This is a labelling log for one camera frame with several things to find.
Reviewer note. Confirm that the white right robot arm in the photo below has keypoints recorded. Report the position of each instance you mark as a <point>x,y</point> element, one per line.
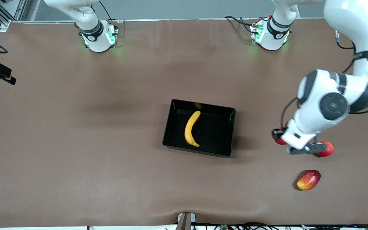
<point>97,41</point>

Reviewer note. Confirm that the red yellow mango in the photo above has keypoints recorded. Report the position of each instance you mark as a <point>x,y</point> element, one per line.
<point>308,180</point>

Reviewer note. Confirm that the red round apple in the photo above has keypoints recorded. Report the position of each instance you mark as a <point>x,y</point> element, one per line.
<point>329,150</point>

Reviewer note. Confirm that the small red yellow apple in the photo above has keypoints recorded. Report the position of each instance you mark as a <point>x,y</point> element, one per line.
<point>279,141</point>

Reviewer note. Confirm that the yellow banana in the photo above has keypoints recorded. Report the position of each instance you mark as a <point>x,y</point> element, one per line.
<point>189,131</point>

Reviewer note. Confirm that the black plastic box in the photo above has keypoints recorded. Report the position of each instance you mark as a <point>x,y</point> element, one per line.
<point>216,140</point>

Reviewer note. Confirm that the silver table edge strip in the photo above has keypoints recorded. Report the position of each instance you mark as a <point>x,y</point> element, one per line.
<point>187,19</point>

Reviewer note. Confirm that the brown mounting bar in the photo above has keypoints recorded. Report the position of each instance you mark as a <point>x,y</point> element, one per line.
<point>184,223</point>

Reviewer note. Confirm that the grey metal clamp bracket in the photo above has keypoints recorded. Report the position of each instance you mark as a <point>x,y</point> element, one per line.
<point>193,218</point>

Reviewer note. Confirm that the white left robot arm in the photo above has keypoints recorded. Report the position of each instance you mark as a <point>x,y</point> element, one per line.
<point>350,19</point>

